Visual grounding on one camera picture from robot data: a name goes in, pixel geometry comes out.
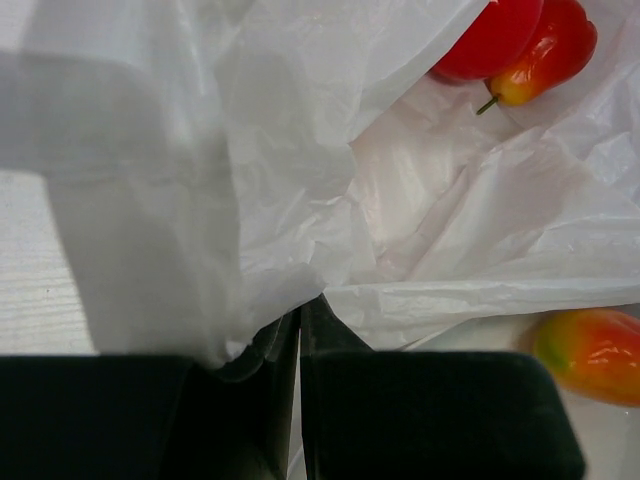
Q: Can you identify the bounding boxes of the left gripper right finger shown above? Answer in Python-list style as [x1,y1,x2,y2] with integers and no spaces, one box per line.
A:
[299,297,585,479]

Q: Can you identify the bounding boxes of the red yellow fake peach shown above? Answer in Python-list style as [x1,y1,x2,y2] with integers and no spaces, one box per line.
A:
[531,308,639,407]

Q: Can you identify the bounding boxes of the white plastic bag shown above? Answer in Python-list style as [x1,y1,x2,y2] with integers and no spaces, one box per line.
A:
[1,1,639,365]

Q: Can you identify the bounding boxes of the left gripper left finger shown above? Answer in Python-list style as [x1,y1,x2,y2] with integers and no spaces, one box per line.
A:
[1,313,299,479]

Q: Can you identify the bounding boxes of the red fake apple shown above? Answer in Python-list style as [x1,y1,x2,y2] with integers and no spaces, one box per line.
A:
[431,0,543,82]

